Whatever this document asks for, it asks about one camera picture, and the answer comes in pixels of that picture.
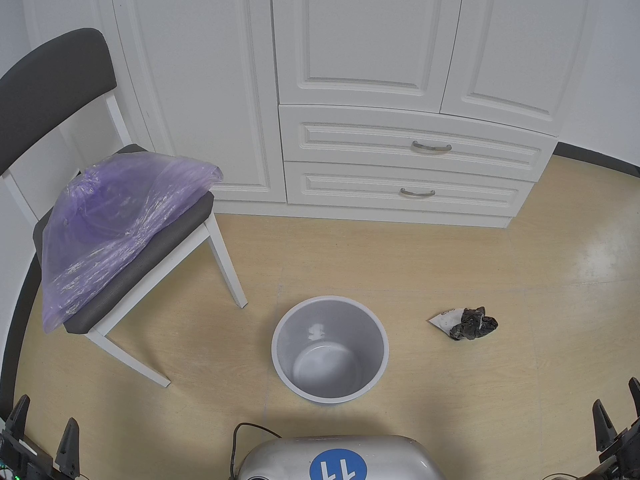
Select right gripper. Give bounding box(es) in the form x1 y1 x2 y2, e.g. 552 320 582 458
592 377 640 480

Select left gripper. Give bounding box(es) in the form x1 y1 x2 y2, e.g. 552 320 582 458
0 394 81 480

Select black plastic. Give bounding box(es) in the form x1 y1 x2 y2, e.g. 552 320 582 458
449 306 499 342

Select white printed wrapper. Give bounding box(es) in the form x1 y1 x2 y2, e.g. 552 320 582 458
427 309 466 334

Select purple plastic bag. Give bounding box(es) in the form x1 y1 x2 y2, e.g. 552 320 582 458
41 154 223 334

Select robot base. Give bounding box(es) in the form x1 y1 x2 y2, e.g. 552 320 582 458
237 435 446 480

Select white trash bin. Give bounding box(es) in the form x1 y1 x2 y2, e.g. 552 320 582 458
271 295 390 406

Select white chair with grey cushions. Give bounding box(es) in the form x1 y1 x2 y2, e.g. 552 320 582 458
0 28 248 388

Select white wardrobe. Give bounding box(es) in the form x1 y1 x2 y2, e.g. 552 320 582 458
22 0 608 229

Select black cable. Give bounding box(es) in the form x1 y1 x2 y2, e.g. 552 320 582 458
229 422 283 480

